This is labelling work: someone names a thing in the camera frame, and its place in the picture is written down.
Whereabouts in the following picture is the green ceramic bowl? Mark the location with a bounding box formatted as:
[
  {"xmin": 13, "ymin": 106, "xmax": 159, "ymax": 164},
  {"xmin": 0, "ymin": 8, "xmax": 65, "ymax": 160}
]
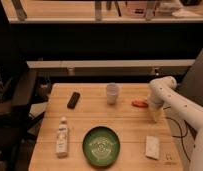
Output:
[{"xmin": 82, "ymin": 126, "xmax": 120, "ymax": 167}]

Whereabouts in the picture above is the black remote control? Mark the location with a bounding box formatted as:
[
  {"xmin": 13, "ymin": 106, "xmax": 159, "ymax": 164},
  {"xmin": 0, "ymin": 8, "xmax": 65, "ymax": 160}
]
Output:
[{"xmin": 67, "ymin": 92, "xmax": 80, "ymax": 109}]

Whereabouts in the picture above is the white plastic bottle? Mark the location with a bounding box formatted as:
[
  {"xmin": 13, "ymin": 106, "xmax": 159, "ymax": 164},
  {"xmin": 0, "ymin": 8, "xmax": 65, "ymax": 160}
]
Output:
[{"xmin": 56, "ymin": 117, "xmax": 68, "ymax": 158}]

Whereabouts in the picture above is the black cable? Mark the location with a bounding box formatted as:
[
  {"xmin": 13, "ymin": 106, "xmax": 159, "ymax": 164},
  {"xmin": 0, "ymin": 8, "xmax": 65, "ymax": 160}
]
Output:
[{"xmin": 164, "ymin": 105, "xmax": 193, "ymax": 158}]

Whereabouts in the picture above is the dark chair left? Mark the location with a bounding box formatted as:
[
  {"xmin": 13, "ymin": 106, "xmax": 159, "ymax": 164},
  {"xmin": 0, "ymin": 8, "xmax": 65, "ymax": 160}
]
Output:
[{"xmin": 0, "ymin": 71, "xmax": 37, "ymax": 171}]

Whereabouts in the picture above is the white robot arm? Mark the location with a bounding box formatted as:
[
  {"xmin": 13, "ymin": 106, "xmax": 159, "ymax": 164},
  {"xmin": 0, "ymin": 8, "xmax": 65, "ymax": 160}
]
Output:
[{"xmin": 147, "ymin": 76, "xmax": 203, "ymax": 171}]

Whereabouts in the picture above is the white sponge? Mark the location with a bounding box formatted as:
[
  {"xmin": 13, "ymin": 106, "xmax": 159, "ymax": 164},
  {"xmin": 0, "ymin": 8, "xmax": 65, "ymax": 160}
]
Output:
[{"xmin": 145, "ymin": 136, "xmax": 160, "ymax": 160}]

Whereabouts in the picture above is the white plastic cup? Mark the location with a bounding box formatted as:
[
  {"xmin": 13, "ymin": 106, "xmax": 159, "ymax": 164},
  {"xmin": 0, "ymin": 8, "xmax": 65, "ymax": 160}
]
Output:
[{"xmin": 106, "ymin": 83, "xmax": 120, "ymax": 105}]

